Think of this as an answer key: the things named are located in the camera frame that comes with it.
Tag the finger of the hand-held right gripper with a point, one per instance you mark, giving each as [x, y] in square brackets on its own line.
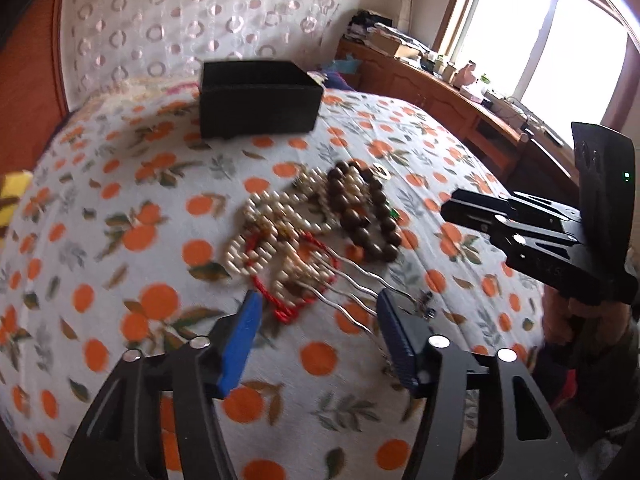
[540, 260]
[475, 207]

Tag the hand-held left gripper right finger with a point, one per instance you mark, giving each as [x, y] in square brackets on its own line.
[400, 345]

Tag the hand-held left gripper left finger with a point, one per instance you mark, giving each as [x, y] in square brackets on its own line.
[245, 340]

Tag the silver wavy hair comb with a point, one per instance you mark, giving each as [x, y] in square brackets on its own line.
[350, 272]

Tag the black rectangular box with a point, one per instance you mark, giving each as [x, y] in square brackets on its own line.
[260, 100]

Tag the person's right forearm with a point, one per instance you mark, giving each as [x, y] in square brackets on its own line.
[605, 355]

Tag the wooden cabinet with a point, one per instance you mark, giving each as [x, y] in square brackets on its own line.
[425, 90]

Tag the pink ornament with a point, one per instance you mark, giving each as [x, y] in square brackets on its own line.
[470, 73]

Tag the cardboard box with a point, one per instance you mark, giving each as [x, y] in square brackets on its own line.
[407, 50]

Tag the window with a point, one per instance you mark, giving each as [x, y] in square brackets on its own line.
[525, 35]

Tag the teal cloth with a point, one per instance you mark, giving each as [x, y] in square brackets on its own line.
[345, 66]

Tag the purple blanket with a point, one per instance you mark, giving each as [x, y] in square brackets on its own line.
[330, 80]

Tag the orange print bedsheet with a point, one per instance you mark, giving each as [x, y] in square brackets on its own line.
[150, 170]

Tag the pile of papers and books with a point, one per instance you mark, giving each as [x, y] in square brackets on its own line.
[375, 30]

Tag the floral quilt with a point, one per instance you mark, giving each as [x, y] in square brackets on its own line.
[150, 87]

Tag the yellow striped cushion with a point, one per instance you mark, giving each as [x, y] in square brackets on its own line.
[12, 200]

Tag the circle pattern curtain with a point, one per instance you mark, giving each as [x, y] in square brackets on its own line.
[200, 10]

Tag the wooden headboard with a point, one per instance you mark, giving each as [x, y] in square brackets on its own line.
[30, 85]

